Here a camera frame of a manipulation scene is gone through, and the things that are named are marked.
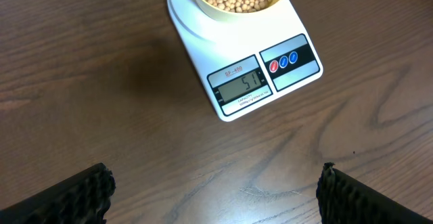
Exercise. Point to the white digital kitchen scale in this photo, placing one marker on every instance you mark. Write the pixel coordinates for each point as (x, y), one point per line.
(248, 63)

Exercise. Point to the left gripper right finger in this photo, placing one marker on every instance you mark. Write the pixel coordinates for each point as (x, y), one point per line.
(344, 200)

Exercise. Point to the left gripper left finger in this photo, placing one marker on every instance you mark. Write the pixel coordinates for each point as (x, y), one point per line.
(83, 198)

